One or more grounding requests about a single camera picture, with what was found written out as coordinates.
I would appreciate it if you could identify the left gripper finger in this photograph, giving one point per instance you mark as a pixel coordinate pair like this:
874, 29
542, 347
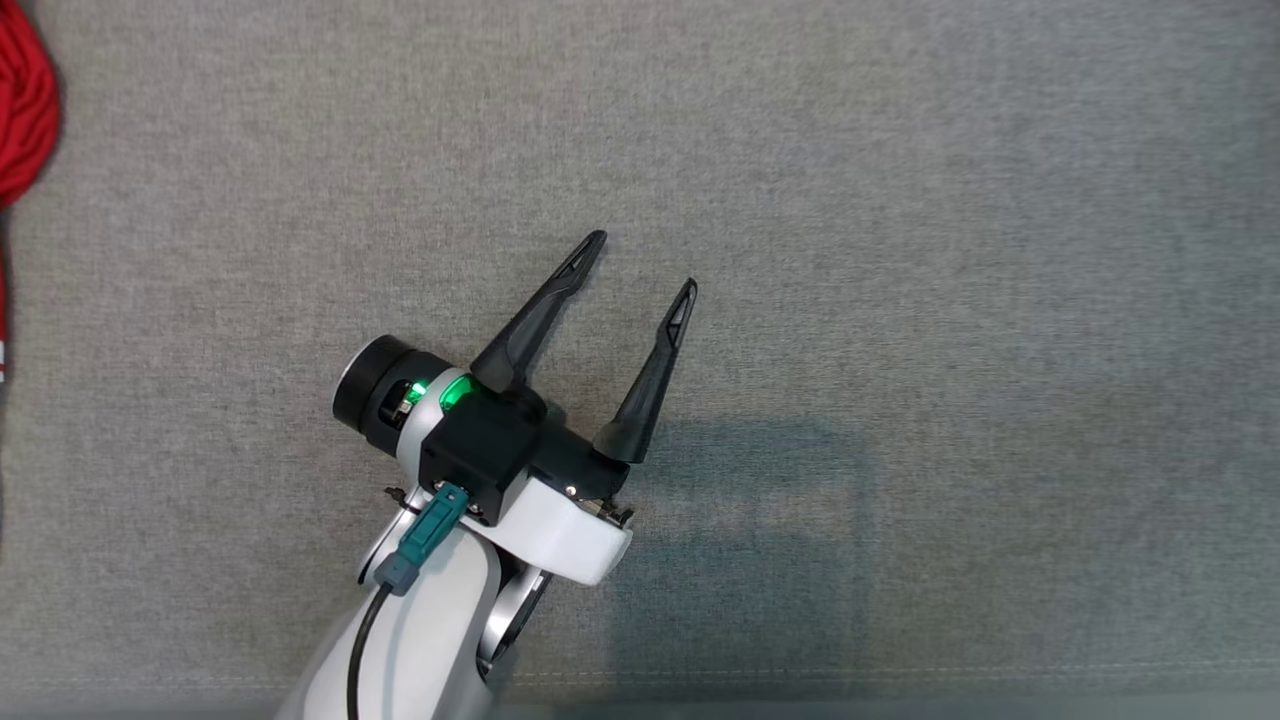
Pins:
520, 345
640, 415

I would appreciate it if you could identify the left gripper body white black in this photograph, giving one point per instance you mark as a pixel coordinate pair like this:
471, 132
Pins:
375, 390

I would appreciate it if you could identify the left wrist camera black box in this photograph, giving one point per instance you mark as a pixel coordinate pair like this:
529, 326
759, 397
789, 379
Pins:
480, 450

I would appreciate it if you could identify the red Bulls jersey white sleeves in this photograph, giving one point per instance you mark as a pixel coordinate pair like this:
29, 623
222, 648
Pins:
20, 100

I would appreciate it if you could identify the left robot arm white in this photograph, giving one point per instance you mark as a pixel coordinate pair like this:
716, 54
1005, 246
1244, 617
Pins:
440, 640

